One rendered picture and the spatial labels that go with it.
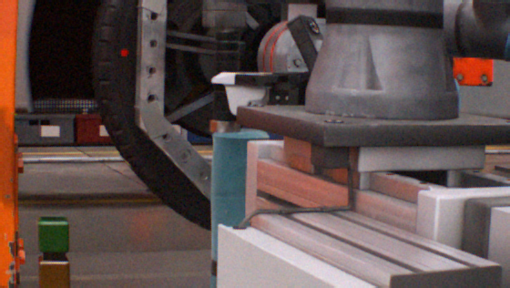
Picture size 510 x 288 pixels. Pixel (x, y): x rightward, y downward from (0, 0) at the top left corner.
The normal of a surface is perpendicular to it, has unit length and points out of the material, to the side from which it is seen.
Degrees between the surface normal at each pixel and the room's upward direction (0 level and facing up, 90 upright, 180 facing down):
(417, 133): 90
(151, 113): 90
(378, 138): 90
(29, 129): 84
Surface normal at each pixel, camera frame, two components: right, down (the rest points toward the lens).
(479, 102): 0.22, 0.10
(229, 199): -0.32, 0.08
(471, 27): -0.54, 0.01
